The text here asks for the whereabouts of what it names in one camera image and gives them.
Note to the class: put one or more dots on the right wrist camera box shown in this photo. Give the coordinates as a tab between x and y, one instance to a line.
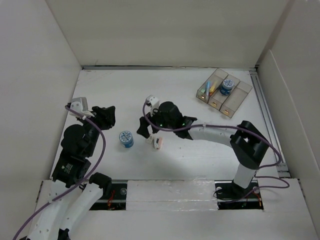
152	102

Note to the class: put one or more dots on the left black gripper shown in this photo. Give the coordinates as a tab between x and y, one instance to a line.
109	113

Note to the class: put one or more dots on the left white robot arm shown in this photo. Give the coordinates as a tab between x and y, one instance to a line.
75	184

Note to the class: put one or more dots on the pink mini stapler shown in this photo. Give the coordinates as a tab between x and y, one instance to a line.
157	143

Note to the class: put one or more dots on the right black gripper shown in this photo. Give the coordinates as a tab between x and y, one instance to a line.
143	127

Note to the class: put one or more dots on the aluminium rail back edge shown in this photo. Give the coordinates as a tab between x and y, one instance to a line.
155	67

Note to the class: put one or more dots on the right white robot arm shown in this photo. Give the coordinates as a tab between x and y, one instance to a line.
245	140

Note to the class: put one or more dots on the clear organizer bin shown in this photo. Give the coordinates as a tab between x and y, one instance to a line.
217	99
218	75
236	98

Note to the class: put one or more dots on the white staple box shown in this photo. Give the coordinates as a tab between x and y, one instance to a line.
150	139

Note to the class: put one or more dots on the blue highlighter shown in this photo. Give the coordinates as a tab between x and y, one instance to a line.
207	88

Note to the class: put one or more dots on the yellow highlighter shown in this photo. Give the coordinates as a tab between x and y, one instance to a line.
213	86

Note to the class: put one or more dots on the left clear organizer bin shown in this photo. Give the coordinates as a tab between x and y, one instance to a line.
218	75

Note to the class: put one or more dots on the middle clear organizer bin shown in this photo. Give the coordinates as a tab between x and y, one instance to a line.
217	99

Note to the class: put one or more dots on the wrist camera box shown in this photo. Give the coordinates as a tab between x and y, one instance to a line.
152	102
80	105

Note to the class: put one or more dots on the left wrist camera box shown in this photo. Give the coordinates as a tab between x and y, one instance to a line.
80	105

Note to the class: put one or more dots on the front black mounting rail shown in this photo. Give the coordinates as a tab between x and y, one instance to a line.
116	199

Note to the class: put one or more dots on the blue slime jar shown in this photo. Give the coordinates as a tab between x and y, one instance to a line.
226	86
126	139

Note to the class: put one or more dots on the right clear organizer bin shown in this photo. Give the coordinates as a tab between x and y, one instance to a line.
236	98

